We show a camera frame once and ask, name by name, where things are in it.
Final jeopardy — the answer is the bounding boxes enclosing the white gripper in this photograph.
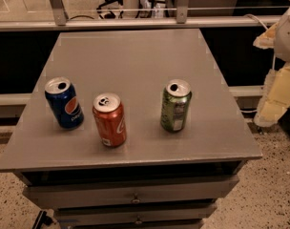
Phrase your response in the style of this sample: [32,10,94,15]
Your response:
[253,8,290,127]

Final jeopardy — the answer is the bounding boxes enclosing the red coke can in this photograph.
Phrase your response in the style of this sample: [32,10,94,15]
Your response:
[93,93,126,147]

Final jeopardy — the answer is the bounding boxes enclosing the green soda can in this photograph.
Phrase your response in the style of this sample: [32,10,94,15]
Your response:
[160,79,192,133]

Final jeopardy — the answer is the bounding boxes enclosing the blue pepsi can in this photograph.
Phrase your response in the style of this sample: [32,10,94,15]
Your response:
[45,76,84,129]

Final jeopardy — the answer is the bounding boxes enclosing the top grey drawer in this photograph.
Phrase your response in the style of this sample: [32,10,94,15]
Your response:
[23,175,238,209]

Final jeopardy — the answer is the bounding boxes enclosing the grey drawer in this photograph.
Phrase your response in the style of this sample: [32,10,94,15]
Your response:
[23,175,238,209]
[55,203,216,226]

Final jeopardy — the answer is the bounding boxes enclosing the grey drawer cabinet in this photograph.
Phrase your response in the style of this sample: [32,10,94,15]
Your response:
[0,29,261,229]

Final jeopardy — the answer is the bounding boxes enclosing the top drawer knob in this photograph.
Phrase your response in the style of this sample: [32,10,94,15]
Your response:
[131,193,141,204]

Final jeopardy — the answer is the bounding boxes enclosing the drawer knob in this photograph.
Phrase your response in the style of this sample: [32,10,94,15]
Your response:
[131,193,141,204]
[135,217,143,225]

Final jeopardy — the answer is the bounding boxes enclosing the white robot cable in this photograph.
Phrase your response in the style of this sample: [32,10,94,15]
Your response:
[243,13,277,72]

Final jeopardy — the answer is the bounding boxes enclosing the horizontal metal rail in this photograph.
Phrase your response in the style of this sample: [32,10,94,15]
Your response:
[0,15,280,31]

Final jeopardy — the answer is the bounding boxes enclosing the right metal rail bracket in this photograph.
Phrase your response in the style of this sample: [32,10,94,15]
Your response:
[175,0,189,24]

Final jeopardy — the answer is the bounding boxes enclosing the metal rail bracket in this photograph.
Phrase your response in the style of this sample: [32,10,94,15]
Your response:
[49,0,69,26]
[175,0,189,24]

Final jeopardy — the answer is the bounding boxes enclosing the left metal rail bracket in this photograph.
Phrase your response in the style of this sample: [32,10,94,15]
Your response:
[49,0,69,26]

